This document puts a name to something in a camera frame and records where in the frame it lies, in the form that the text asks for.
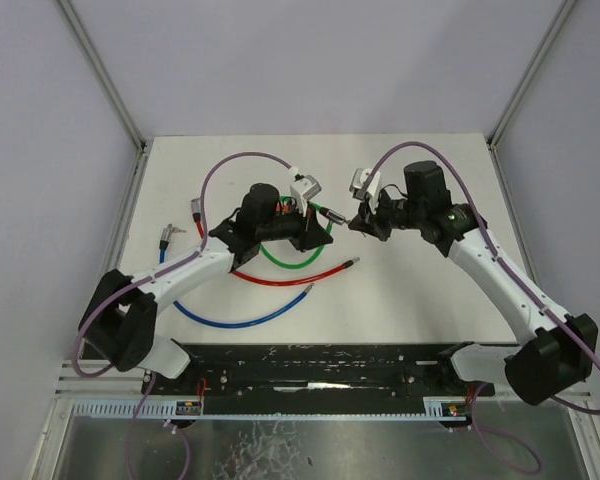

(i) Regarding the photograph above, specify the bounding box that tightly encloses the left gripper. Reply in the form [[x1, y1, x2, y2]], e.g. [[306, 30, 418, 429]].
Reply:
[[256, 197, 332, 251]]

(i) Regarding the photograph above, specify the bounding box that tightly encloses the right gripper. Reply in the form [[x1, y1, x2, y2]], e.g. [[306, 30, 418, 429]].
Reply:
[[350, 187, 425, 242]]

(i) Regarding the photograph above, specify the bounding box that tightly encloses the green cable lock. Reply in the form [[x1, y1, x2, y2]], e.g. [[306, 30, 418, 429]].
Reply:
[[259, 194, 349, 271]]

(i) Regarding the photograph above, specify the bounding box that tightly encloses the orange padlock with keys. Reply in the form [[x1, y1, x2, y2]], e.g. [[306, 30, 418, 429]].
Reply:
[[276, 196, 298, 215]]

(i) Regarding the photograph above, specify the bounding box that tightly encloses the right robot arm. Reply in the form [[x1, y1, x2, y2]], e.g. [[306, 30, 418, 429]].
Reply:
[[349, 161, 598, 405]]

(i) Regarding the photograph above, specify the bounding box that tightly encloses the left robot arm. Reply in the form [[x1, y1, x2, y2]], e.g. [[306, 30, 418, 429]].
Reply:
[[78, 183, 333, 395]]

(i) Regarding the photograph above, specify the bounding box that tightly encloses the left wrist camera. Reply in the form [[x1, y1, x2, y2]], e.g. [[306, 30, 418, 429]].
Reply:
[[290, 174, 322, 216]]

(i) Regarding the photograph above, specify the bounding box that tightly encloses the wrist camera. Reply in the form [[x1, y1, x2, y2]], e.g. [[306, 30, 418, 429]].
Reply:
[[290, 174, 322, 216], [349, 168, 381, 210]]

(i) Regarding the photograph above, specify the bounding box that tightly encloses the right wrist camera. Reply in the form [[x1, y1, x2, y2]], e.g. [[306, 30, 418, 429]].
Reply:
[[349, 168, 381, 210]]

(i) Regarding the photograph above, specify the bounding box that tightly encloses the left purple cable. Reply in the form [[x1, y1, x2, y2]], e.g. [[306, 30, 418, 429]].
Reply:
[[72, 150, 301, 480]]

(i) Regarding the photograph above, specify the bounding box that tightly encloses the red cable lock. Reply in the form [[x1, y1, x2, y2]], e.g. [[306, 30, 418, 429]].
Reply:
[[188, 195, 360, 288]]

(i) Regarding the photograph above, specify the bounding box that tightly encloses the blue cable lock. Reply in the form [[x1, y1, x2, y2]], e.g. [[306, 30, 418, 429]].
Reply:
[[158, 223, 315, 330]]

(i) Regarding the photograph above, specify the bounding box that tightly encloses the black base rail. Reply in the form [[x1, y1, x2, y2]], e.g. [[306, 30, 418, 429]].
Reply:
[[154, 343, 475, 397]]

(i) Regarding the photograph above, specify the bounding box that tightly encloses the right aluminium frame post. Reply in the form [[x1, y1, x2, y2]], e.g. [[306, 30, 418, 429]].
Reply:
[[486, 0, 580, 150]]

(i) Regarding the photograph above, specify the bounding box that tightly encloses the aluminium frame post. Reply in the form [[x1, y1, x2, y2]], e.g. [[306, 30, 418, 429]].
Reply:
[[486, 0, 580, 150], [53, 0, 147, 151]]

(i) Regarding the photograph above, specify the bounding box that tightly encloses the left aluminium frame post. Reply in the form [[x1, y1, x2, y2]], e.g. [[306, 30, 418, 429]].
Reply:
[[53, 0, 147, 151]]

